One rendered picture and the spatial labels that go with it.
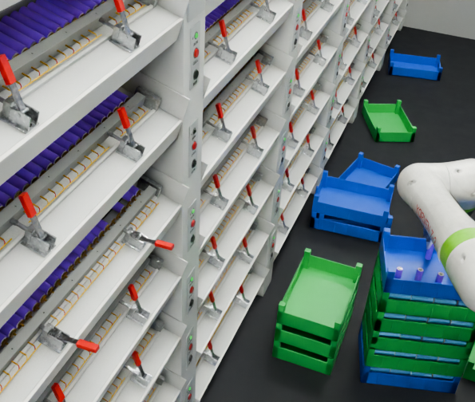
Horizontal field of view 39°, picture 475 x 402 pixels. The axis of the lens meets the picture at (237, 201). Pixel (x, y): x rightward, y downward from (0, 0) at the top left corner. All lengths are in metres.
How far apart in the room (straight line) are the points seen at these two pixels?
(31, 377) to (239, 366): 1.25
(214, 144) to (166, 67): 0.37
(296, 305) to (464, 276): 0.97
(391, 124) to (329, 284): 1.50
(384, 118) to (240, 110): 2.03
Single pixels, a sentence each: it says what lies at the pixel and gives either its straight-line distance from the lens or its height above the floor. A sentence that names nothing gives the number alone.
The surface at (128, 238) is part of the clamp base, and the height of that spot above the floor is 0.91.
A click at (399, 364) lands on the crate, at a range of 2.22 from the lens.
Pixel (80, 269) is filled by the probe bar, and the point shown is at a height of 0.93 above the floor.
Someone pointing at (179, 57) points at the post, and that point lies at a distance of 1.24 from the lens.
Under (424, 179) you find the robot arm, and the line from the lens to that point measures 1.66.
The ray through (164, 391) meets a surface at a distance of 1.81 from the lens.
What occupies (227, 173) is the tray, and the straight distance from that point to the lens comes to 1.82.
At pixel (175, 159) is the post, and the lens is 1.35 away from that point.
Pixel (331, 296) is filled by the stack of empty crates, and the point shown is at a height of 0.16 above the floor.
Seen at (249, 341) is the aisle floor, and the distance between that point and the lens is 2.33.
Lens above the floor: 1.73
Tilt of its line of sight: 36 degrees down
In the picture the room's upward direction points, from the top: 4 degrees clockwise
